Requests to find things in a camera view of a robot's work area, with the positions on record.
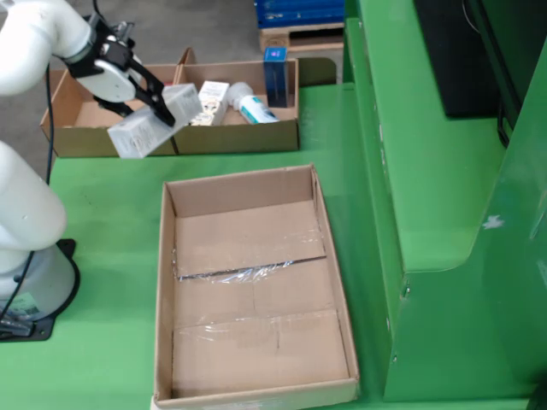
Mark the flat black monitor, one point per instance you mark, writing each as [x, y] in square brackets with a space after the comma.
[457, 64]

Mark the shallow cardboard tray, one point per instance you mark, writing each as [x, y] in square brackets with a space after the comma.
[256, 359]

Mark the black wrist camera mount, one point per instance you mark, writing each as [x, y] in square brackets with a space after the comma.
[100, 30]

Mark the green metal cabinet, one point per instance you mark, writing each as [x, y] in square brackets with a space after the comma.
[427, 213]

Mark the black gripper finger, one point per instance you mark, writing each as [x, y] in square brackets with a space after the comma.
[117, 109]
[149, 87]

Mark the white hand cream carton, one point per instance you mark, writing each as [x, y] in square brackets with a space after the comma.
[213, 96]

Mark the divided cardboard box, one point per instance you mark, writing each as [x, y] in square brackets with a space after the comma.
[235, 138]

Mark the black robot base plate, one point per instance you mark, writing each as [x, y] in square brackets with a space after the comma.
[42, 331]

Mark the dark blue carton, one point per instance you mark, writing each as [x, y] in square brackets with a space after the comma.
[275, 81]

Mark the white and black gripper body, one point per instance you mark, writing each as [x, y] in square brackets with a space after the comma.
[113, 81]

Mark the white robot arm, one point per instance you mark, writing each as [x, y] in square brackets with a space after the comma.
[25, 51]

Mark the long white printed carton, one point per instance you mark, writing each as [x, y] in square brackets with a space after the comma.
[132, 136]

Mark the wooden pallet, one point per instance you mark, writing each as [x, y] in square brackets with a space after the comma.
[273, 42]

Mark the white bottle teal label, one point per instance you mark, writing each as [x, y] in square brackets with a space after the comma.
[256, 111]

